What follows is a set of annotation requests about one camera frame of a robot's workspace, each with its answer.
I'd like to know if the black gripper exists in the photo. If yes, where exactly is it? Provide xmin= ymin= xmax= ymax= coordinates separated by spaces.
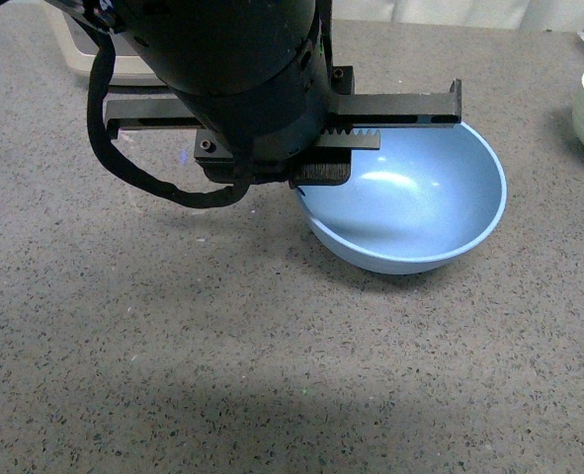
xmin=105 ymin=65 xmax=461 ymax=186

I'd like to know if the blue bowl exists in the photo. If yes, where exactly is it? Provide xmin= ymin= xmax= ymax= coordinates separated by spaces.
xmin=296 ymin=122 xmax=507 ymax=276

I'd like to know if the cream two-slot toaster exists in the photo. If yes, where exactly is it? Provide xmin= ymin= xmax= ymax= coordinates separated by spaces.
xmin=43 ymin=0 xmax=169 ymax=89

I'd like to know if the white curtain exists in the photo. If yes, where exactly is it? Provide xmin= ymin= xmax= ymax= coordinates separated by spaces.
xmin=333 ymin=0 xmax=584 ymax=32

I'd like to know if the black sleeved cable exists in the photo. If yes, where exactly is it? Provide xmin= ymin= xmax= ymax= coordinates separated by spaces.
xmin=86 ymin=34 xmax=253 ymax=209

